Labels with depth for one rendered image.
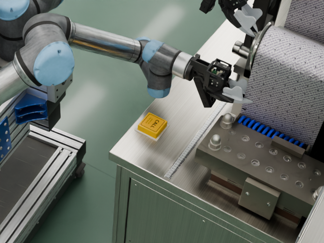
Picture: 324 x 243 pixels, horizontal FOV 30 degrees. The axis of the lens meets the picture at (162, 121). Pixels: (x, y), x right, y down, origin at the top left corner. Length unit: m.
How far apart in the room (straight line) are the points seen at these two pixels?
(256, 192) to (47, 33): 0.72
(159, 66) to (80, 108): 1.44
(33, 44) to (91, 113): 1.55
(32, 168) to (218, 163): 1.18
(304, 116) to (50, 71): 0.72
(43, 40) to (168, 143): 0.51
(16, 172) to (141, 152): 0.96
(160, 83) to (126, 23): 1.92
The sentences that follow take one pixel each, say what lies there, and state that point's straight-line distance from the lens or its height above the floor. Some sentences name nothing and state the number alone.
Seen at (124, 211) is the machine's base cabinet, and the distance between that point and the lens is 2.05.
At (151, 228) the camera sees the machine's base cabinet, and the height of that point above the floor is 0.62.
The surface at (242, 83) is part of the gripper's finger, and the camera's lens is 1.79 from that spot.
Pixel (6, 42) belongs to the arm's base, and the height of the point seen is 0.89.
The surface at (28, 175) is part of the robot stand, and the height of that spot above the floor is 0.21.
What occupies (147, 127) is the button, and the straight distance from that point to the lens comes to 1.90.
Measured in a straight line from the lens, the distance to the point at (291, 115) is 1.76.
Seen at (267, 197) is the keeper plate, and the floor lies 1.00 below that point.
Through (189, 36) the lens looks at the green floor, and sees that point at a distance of 3.73.
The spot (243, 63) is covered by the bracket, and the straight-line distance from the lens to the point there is 1.84.
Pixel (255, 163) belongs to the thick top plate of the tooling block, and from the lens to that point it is 1.73.
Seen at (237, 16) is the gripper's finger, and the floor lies 1.32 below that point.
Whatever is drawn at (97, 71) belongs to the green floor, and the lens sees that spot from 3.44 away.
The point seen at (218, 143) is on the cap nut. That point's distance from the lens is 1.71.
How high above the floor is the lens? 2.32
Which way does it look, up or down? 47 degrees down
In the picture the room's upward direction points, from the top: 8 degrees clockwise
